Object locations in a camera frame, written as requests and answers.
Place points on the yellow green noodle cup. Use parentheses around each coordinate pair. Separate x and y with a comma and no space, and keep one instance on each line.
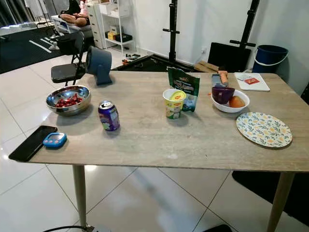
(173,110)

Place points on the black smartphone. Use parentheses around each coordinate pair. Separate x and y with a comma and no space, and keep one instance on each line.
(33,143)

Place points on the blue digital timer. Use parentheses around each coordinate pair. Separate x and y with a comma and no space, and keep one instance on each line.
(54,140)

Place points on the black striped gym mat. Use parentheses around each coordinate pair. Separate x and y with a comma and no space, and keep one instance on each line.
(24,53)

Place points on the steel bowl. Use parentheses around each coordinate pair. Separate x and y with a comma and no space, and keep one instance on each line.
(67,111)

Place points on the red dried fruit pile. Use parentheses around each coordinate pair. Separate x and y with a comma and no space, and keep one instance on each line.
(67,102)

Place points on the black folding chair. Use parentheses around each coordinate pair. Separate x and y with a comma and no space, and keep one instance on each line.
(65,72)

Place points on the grey curtain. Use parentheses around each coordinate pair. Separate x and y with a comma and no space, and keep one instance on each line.
(12,12)

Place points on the white daybed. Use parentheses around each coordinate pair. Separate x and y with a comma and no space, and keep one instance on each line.
(60,25)

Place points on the purple drink can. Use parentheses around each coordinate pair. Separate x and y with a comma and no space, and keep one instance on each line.
(109,120)

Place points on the grey blue desk fan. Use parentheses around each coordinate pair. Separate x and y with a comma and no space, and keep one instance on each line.
(99,63)

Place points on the person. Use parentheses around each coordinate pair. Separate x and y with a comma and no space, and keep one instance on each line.
(77,20)

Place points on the white shelf unit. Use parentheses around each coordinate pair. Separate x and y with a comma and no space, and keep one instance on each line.
(95,29)

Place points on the yellow box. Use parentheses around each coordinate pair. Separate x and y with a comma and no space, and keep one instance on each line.
(111,35)

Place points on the black bag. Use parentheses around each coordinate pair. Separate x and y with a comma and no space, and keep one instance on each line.
(123,37)

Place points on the light wooden table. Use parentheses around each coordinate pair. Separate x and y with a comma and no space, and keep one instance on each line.
(174,140)

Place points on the green snack bag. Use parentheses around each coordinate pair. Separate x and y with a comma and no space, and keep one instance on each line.
(186,81)

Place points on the brown cardboard box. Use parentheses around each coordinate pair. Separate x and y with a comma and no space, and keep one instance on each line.
(203,66)

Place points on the grey blue packet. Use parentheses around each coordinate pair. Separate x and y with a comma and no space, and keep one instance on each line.
(215,80)

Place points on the orange cylindrical food item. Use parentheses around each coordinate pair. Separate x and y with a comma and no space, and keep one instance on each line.
(223,77)

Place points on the white bowl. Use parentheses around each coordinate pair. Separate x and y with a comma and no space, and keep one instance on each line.
(228,109)

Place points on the black flat panel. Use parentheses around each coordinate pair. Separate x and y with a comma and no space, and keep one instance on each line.
(229,57)

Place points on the round orange fruit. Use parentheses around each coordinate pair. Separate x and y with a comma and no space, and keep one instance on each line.
(236,102)

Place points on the red card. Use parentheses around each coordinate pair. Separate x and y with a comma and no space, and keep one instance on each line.
(251,80)

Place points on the white notepad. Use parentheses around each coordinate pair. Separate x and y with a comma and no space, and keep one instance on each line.
(258,87)

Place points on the floral round plate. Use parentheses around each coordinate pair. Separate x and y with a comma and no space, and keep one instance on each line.
(264,129)

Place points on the blue bucket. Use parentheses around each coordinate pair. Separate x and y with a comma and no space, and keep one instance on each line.
(270,60)

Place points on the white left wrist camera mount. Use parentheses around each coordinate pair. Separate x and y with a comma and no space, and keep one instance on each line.
(96,229)

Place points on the black metal rack post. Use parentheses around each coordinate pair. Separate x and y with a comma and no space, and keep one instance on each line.
(248,24)
(172,19)

